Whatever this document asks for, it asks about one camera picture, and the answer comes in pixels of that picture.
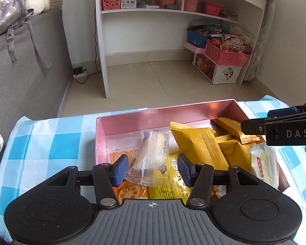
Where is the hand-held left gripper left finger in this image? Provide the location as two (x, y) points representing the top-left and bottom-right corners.
(46, 154), (130, 209)

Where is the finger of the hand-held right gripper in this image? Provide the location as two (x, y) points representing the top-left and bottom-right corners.
(241, 116), (306, 146)
(268, 102), (306, 118)

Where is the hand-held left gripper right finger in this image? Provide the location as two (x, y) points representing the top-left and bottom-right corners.
(178, 154), (267, 208)

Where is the orange cracker packet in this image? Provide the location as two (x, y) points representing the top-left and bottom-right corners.
(108, 148), (137, 169)

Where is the orange lotus biscuit packet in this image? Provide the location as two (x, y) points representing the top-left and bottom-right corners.
(112, 179), (148, 205)

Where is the large mustard yellow packet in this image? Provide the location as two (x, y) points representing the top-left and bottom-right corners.
(170, 121), (230, 171)

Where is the clear-wrapped white pastry packet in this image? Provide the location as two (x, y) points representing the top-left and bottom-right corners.
(124, 130), (172, 187)

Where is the white red-label packet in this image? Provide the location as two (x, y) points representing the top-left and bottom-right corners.
(250, 143), (279, 188)

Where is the slim gold packet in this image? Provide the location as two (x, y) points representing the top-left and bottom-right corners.
(210, 117), (261, 146)

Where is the pink box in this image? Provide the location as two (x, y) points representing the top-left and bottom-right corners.
(95, 98), (291, 199)

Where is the bright yellow snack packet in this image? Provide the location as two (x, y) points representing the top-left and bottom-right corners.
(146, 153), (194, 199)

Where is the white printed storage box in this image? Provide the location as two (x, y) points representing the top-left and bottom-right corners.
(192, 52), (241, 85)

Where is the lace curtain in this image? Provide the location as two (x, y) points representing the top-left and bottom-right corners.
(245, 0), (276, 82)

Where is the blue checked tablecloth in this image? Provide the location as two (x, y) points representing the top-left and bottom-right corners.
(0, 95), (306, 235)

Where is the large pink basket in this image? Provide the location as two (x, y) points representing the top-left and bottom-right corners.
(205, 40), (251, 66)

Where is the printed card box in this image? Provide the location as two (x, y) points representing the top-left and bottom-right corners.
(222, 34), (245, 52)

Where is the cream fluffy bundle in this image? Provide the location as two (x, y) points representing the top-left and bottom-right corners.
(229, 26), (253, 44)

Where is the black power adapter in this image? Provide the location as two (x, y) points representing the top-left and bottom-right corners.
(72, 66), (88, 78)

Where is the dark flat box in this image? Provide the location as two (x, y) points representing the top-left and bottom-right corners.
(219, 10), (239, 22)

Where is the blue box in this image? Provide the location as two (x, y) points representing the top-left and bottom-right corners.
(187, 29), (212, 48)

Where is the white shelf unit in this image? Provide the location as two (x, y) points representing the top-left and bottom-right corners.
(94, 0), (276, 99)

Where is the grey upholstered bed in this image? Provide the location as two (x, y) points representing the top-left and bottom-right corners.
(0, 8), (74, 143)

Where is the small red basket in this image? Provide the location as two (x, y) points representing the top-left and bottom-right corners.
(203, 2), (222, 16)

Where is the white label box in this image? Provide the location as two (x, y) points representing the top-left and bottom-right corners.
(120, 0), (137, 9)

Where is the small pink basket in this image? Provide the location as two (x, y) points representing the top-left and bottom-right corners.
(102, 0), (121, 11)

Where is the white plush toy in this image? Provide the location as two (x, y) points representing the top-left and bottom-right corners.
(25, 0), (50, 16)

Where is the grey backpack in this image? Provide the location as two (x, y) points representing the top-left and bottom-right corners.
(0, 0), (53, 78)

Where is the black cable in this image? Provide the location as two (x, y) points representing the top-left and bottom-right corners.
(75, 0), (102, 84)

